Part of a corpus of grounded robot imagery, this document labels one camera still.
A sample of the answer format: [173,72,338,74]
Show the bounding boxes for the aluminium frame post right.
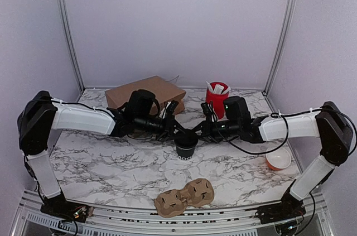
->
[264,0,296,95]

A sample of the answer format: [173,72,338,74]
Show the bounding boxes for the brown cardboard cup carrier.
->
[154,178,215,218]

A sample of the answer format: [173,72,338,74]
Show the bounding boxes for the orange white bowl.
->
[266,148,292,171]

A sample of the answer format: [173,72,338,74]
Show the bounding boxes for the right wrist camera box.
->
[223,96,250,121]

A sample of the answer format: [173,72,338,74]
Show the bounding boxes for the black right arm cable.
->
[209,102,357,156]

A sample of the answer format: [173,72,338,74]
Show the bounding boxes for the black plastic cup lid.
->
[173,131,199,150]

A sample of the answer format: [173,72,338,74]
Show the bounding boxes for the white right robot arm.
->
[184,96,356,224]

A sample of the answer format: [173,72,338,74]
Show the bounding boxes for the white sugar stick packets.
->
[206,81,231,95]

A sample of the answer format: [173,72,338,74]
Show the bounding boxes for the red cylindrical canister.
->
[205,81,229,119]

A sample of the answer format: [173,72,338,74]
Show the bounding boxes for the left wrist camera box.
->
[124,89,161,119]

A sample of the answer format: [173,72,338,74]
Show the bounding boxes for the aluminium frame post left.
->
[57,0,85,93]

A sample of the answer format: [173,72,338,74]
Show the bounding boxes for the brown paper bag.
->
[105,76,186,115]

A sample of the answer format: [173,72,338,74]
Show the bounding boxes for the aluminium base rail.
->
[10,191,337,235]

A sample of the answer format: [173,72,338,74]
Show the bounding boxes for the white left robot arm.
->
[17,89,191,223]

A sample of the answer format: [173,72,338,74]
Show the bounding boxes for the aluminium frame post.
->
[57,0,85,93]
[264,0,296,95]

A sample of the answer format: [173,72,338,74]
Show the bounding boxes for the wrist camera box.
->
[124,89,161,119]
[223,96,250,121]

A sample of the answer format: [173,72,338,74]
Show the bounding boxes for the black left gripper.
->
[135,113,189,142]

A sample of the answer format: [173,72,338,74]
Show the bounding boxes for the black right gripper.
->
[189,117,241,143]

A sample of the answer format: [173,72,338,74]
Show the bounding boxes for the black paper coffee cup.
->
[176,145,196,161]

